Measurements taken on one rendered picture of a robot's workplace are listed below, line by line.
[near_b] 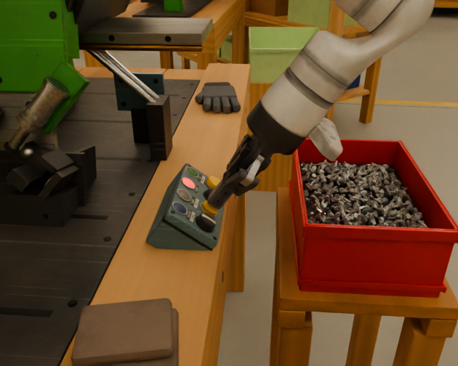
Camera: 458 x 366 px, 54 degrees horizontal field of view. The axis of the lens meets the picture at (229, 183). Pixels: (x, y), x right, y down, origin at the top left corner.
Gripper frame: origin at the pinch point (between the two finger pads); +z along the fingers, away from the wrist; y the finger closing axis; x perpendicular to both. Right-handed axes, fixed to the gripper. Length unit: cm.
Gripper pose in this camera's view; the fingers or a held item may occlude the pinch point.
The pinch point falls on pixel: (220, 194)
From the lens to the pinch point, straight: 62.5
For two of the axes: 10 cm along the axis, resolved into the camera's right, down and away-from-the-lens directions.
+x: 8.2, 5.4, 2.1
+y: -0.8, 4.8, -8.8
